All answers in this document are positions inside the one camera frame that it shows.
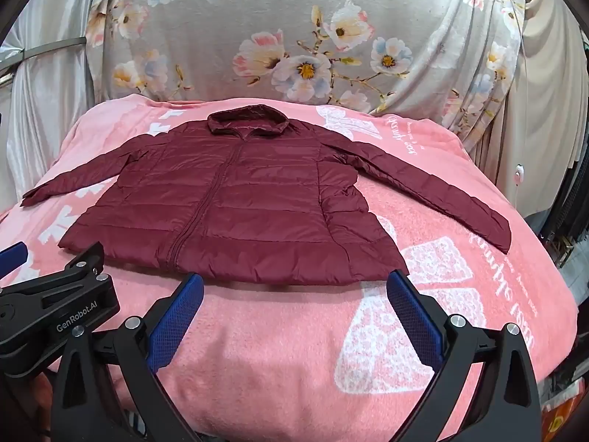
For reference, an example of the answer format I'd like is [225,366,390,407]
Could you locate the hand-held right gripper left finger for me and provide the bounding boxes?
[50,273,205,442]

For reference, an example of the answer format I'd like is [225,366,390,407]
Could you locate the beige curtain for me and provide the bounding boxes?
[460,0,586,224]

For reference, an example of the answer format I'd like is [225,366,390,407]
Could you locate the grey floral sheet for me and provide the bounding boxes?
[99,0,526,117]

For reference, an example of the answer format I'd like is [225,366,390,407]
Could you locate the white satin curtain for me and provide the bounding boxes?
[7,0,116,206]

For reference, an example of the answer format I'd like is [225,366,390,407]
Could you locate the grey metal bar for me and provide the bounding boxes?
[19,38,89,64]

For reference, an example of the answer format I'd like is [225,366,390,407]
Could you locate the pink printed blanket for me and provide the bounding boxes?
[0,93,579,442]

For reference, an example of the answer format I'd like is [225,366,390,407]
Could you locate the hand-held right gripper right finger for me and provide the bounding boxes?
[387,269,544,442]

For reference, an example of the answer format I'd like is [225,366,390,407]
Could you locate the orange box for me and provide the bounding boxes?
[537,384,581,442]

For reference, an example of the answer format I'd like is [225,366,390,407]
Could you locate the maroon puffer jacket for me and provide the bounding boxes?
[21,105,512,285]

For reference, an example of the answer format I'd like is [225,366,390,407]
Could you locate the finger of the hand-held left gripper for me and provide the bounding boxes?
[0,241,112,307]
[0,241,27,283]

